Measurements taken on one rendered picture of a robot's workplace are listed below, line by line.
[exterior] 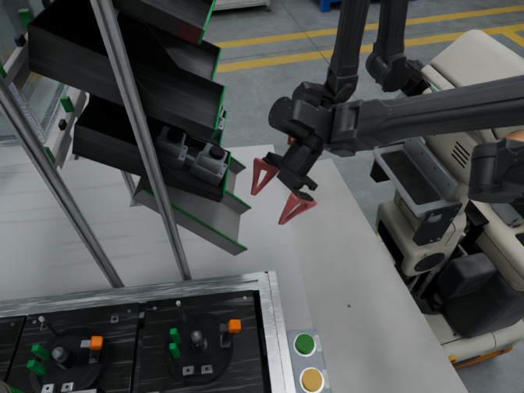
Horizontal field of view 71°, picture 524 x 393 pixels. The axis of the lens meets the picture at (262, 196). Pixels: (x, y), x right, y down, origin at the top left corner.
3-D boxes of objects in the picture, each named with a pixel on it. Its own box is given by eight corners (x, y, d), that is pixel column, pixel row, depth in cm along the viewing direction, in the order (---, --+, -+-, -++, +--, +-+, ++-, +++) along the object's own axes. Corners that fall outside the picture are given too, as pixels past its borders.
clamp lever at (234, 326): (229, 334, 74) (240, 319, 69) (230, 345, 73) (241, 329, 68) (212, 334, 73) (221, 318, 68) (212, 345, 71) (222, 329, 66)
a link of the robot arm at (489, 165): (531, 198, 70) (533, 171, 71) (511, 184, 64) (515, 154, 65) (479, 197, 77) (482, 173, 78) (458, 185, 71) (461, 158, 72)
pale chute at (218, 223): (239, 214, 96) (251, 207, 94) (235, 256, 88) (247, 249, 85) (148, 154, 82) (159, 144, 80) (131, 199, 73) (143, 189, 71)
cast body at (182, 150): (184, 156, 75) (194, 132, 71) (180, 171, 72) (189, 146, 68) (143, 141, 73) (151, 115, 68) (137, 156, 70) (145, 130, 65)
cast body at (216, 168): (223, 174, 77) (235, 151, 72) (217, 187, 74) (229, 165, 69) (187, 155, 76) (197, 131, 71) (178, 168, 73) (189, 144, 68)
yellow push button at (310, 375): (319, 369, 74) (320, 366, 72) (323, 391, 71) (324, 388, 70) (299, 372, 73) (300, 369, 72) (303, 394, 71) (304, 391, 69)
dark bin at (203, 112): (221, 96, 69) (236, 63, 64) (211, 140, 61) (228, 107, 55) (65, 30, 61) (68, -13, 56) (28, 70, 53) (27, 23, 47)
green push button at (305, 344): (311, 335, 78) (312, 331, 77) (315, 354, 76) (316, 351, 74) (293, 338, 78) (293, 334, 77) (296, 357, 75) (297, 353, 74)
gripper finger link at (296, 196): (276, 230, 66) (304, 189, 63) (254, 207, 71) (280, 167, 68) (297, 232, 71) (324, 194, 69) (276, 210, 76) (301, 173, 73)
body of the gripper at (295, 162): (294, 189, 65) (317, 154, 63) (262, 158, 71) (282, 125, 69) (313, 193, 70) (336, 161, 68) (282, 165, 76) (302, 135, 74)
